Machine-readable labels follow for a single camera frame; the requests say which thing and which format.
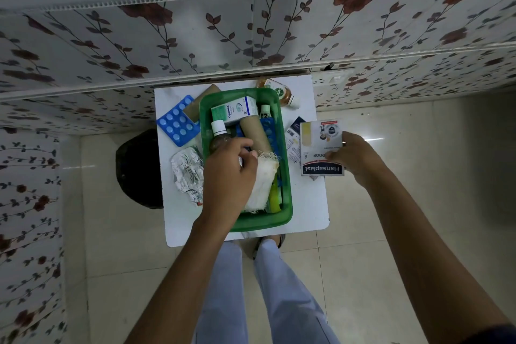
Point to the white bandage box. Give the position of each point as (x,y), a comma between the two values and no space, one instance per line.
(320,146)

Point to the white and green medicine box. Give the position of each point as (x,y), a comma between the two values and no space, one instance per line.
(236,110)

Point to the white gauze roll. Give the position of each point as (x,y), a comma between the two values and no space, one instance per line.
(262,182)

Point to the green plastic basket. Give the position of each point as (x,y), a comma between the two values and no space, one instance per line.
(286,198)

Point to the person's left thumb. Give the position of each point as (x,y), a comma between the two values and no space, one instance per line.
(250,162)

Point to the person's right thumb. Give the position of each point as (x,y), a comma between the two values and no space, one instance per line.
(343,164)

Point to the blue pill blister pack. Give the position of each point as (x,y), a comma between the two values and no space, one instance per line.
(274,136)
(177,122)

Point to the light blue trousers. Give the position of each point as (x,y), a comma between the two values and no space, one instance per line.
(282,299)

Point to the dark shirt sleeve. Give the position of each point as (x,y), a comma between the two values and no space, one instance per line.
(490,335)

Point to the dark and white sachet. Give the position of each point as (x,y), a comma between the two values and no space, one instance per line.
(293,138)

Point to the person's sandal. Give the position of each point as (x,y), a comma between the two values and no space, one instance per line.
(278,239)

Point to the yellow-green tube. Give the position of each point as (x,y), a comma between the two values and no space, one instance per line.
(275,196)

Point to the black trash bin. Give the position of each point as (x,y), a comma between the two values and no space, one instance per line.
(139,170)

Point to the amber bottle with green label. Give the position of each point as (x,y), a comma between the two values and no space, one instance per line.
(280,91)

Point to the brown cardboard tube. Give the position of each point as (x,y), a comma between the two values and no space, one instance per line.
(197,104)
(256,134)

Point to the person's left forearm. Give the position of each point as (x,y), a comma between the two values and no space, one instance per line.
(181,287)

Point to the brown bottle with white cap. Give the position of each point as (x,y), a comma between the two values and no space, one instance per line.
(219,134)

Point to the person's right hand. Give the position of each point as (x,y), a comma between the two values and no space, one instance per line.
(363,162)

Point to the person's right forearm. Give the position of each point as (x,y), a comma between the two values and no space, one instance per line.
(427,259)

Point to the crumpled silver foil strip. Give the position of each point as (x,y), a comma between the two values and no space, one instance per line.
(187,174)

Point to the person's left hand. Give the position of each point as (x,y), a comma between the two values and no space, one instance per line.
(225,182)

